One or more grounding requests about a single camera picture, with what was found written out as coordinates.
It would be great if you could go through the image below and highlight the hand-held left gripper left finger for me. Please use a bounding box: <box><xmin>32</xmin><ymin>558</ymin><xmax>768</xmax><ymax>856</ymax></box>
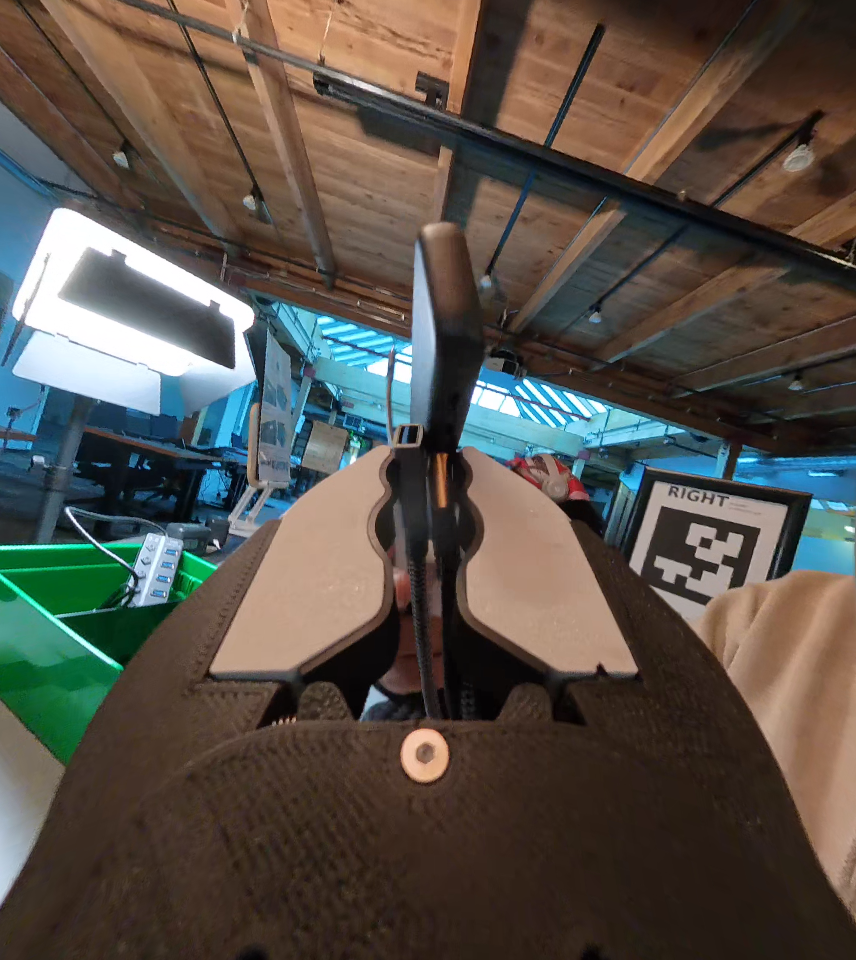
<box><xmin>209</xmin><ymin>446</ymin><xmax>399</xmax><ymax>682</ymax></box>

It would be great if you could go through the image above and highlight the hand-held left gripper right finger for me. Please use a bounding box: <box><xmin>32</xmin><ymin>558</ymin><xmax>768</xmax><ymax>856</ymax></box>
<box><xmin>458</xmin><ymin>446</ymin><xmax>639</xmax><ymax>682</ymax></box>

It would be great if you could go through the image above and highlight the black braided cable orange plug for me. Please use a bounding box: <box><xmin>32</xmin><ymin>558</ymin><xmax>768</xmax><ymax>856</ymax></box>
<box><xmin>429</xmin><ymin>450</ymin><xmax>478</xmax><ymax>723</ymax></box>

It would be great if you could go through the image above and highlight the green plastic bin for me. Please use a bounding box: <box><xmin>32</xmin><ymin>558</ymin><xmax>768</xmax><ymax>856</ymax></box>
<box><xmin>0</xmin><ymin>541</ymin><xmax>219</xmax><ymax>766</ymax></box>

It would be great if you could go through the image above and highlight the silver USB hub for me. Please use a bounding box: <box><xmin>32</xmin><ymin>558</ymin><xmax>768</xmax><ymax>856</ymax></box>
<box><xmin>130</xmin><ymin>532</ymin><xmax>187</xmax><ymax>607</ymax></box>

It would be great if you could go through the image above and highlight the person's right hand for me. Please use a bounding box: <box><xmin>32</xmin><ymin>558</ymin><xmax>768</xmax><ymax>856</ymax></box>
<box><xmin>381</xmin><ymin>543</ymin><xmax>429</xmax><ymax>695</ymax></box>

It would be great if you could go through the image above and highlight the red white object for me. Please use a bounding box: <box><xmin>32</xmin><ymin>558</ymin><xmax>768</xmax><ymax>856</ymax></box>
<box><xmin>506</xmin><ymin>450</ymin><xmax>592</xmax><ymax>502</ymax></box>

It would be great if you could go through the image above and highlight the grey power adapter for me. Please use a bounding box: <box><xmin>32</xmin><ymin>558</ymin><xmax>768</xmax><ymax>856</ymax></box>
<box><xmin>165</xmin><ymin>521</ymin><xmax>232</xmax><ymax>558</ymax></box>

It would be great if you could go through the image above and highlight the brown notice board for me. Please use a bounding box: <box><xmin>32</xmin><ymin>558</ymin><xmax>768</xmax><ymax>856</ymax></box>
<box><xmin>300</xmin><ymin>420</ymin><xmax>351</xmax><ymax>475</ymax></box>

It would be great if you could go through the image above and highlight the framed fiducial marker sign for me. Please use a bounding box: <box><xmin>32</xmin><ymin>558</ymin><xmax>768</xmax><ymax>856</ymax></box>
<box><xmin>608</xmin><ymin>466</ymin><xmax>813</xmax><ymax>622</ymax></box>

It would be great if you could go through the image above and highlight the wooden instruction board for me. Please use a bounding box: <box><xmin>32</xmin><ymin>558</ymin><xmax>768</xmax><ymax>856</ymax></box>
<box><xmin>229</xmin><ymin>330</ymin><xmax>303</xmax><ymax>537</ymax></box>

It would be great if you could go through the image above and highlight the person's beige hoodie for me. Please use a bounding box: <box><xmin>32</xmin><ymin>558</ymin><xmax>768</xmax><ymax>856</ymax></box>
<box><xmin>694</xmin><ymin>570</ymin><xmax>856</xmax><ymax>960</ymax></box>

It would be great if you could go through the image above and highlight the white studio light on stand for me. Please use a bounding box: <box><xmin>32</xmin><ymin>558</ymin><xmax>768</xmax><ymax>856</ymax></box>
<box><xmin>2</xmin><ymin>206</ymin><xmax>258</xmax><ymax>545</ymax></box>

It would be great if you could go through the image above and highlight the silver hub grey cable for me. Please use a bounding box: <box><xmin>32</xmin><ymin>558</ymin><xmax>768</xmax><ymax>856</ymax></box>
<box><xmin>64</xmin><ymin>506</ymin><xmax>145</xmax><ymax>610</ymax></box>

